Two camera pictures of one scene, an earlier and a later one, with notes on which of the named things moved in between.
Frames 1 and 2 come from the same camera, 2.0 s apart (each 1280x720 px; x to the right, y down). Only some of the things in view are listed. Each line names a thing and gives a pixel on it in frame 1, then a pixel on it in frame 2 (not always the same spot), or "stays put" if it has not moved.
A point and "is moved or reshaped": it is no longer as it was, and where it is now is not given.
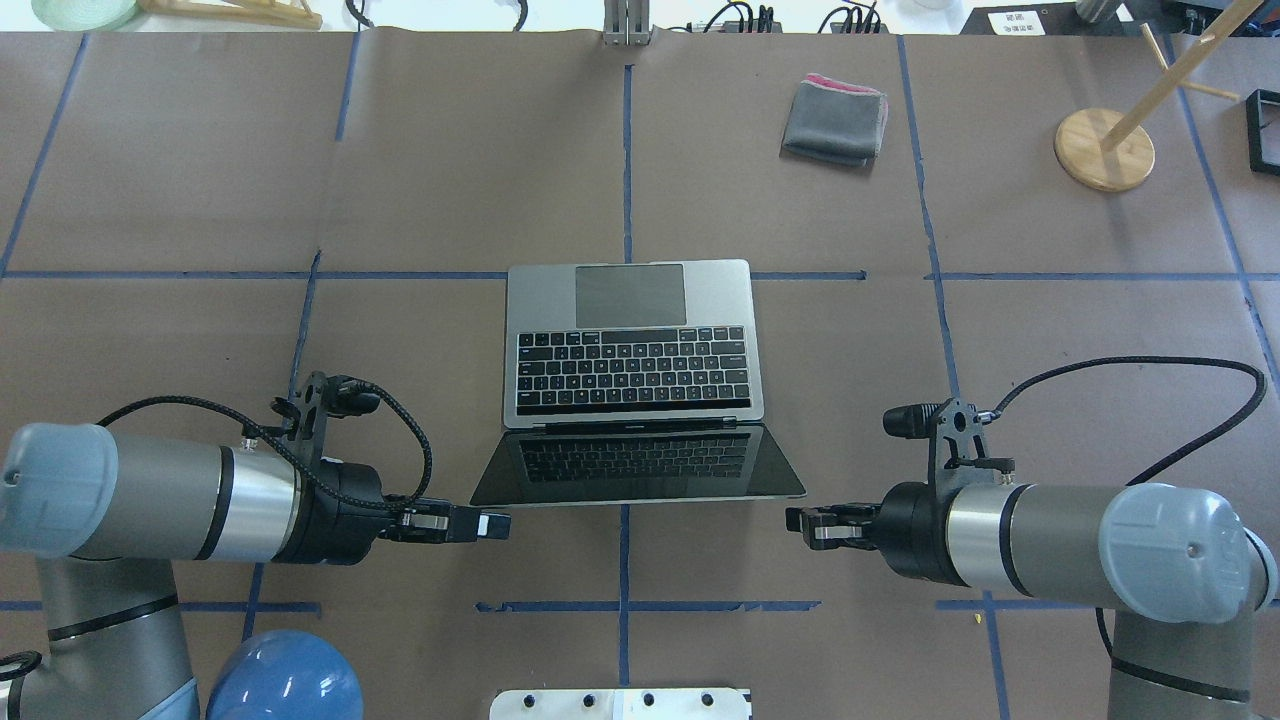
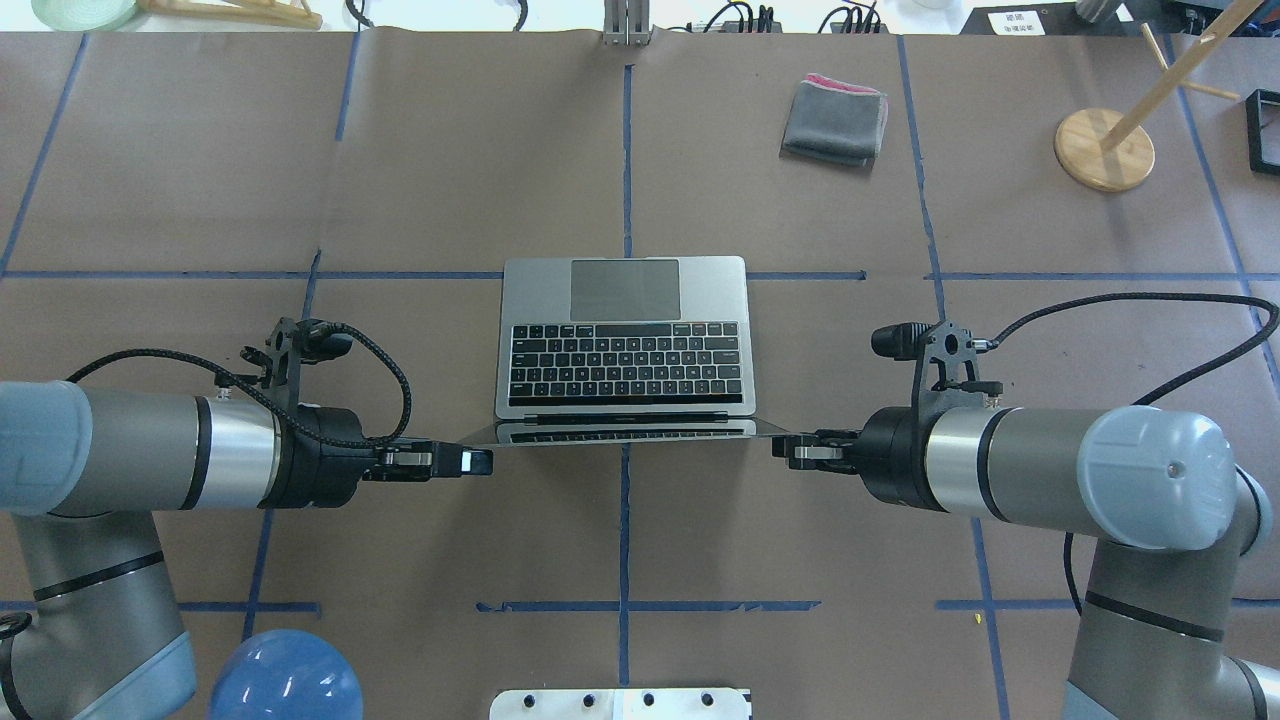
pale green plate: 83,15 stays put
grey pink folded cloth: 835,123 stays put
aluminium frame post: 626,22 stays put
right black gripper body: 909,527 to 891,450
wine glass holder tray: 1263,107 stays put
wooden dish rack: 293,14 stays put
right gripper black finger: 833,515 to 785,445
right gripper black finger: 830,536 to 821,458
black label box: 1054,19 stays put
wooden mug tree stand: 1111,149 stays put
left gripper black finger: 467,524 to 454,460
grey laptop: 632,381 is moved or reshaped
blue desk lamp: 286,675 stays put
